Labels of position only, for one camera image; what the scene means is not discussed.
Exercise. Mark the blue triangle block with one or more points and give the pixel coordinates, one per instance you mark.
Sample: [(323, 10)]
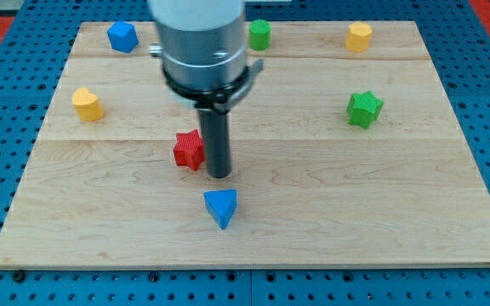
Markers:
[(221, 205)]

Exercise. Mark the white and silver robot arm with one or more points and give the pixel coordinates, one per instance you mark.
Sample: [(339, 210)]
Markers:
[(203, 47)]

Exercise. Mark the wooden board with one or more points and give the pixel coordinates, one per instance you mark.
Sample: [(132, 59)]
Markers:
[(313, 192)]

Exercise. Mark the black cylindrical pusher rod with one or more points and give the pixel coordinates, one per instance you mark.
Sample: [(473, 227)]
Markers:
[(216, 142)]

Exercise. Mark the red star block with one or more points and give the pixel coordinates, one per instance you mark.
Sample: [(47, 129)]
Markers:
[(188, 150)]

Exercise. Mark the green cylinder block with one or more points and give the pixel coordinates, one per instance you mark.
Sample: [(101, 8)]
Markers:
[(259, 35)]

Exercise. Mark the green star block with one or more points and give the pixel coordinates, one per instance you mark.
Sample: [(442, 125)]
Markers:
[(363, 109)]

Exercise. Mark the yellow hexagon block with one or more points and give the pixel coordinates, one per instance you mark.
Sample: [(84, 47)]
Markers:
[(358, 36)]

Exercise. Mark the yellow heart block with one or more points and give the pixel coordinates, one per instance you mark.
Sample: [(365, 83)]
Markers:
[(87, 105)]

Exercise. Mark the blue cube block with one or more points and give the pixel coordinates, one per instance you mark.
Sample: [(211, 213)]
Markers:
[(122, 37)]

